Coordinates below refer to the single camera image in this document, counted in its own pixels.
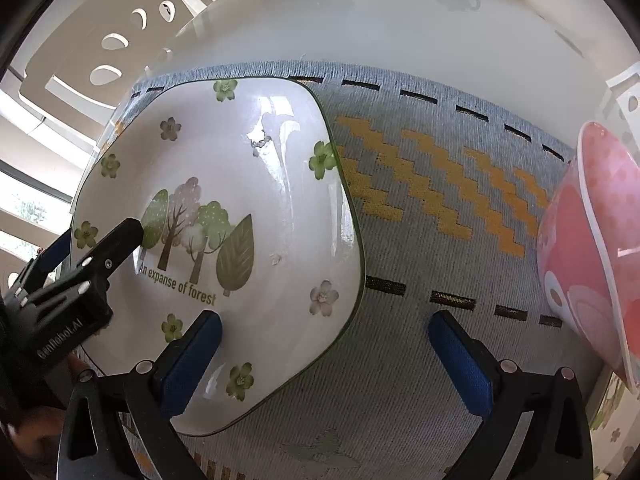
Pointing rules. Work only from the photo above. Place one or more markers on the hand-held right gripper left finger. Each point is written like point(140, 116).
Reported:
point(192, 365)

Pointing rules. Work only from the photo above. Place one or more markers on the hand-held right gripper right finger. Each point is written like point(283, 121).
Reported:
point(460, 365)

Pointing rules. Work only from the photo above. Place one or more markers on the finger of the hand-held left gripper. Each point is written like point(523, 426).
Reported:
point(120, 242)
point(47, 260)

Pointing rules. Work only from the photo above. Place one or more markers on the white tree print plate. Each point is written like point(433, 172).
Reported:
point(280, 185)
point(612, 425)

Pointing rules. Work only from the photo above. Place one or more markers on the person's left hand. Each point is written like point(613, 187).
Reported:
point(35, 430)

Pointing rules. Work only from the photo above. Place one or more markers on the grey yellow woven placemat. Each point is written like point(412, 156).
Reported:
point(425, 260)

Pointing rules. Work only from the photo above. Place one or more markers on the pink printed bowl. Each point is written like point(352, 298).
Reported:
point(570, 240)

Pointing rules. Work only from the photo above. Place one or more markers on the white chair with oval holes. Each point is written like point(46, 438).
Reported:
point(75, 60)
point(625, 90)

